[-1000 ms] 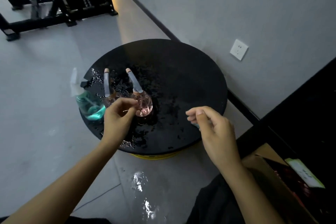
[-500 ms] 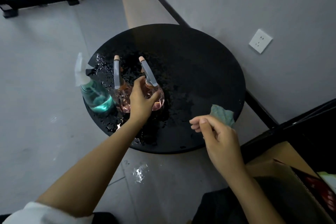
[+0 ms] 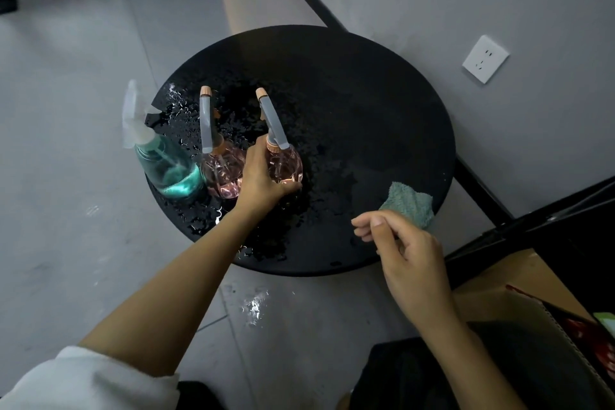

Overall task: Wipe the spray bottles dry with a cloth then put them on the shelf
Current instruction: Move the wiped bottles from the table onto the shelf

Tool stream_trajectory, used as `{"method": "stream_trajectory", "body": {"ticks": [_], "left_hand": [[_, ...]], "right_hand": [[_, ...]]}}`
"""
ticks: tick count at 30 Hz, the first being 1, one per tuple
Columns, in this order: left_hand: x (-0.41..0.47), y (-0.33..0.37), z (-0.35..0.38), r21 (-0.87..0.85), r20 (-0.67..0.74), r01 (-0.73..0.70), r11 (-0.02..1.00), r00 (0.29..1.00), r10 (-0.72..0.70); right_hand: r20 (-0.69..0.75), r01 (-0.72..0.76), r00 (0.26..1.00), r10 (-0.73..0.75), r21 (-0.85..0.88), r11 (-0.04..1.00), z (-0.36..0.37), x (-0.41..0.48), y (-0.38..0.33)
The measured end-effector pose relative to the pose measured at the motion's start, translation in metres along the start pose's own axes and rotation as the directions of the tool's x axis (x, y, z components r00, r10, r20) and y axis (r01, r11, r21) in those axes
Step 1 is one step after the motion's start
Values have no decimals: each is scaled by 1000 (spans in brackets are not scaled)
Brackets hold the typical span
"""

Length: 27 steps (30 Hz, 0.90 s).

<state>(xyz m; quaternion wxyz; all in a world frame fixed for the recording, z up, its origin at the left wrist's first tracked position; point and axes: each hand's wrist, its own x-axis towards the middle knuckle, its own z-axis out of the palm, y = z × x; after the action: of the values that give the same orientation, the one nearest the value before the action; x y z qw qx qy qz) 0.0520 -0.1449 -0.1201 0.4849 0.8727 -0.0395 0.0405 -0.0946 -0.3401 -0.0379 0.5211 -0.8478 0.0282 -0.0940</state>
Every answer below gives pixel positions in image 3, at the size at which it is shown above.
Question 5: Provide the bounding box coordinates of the person's left hand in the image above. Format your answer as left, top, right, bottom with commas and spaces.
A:
234, 135, 304, 218

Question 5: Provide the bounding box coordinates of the person's right hand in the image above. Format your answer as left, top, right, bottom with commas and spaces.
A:
350, 210, 462, 329

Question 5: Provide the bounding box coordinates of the pink spray bottle grey nozzle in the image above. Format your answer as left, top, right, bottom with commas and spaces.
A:
199, 85, 247, 200
255, 87, 304, 185

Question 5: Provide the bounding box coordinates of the green cleaning cloth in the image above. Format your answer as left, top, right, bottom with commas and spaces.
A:
378, 181, 436, 231

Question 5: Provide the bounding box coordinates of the green spray bottle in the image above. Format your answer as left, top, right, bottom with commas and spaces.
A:
121, 79, 205, 201

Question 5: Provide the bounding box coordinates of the black metal rack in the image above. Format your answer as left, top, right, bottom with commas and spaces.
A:
444, 176, 615, 315

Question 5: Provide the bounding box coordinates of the person's left forearm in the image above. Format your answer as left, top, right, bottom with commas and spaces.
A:
79, 205, 256, 379

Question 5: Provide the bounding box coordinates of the person's white sleeve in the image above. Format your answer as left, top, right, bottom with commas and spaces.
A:
0, 345, 181, 410

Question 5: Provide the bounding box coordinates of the brown cardboard box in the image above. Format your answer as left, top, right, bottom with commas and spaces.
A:
451, 249, 615, 396

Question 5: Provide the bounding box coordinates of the round black table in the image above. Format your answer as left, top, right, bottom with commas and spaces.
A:
143, 24, 457, 277

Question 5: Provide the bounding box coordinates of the green white label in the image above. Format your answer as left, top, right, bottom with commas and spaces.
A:
593, 312, 615, 338

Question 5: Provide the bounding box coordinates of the white wall socket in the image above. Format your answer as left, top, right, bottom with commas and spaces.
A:
461, 34, 511, 85

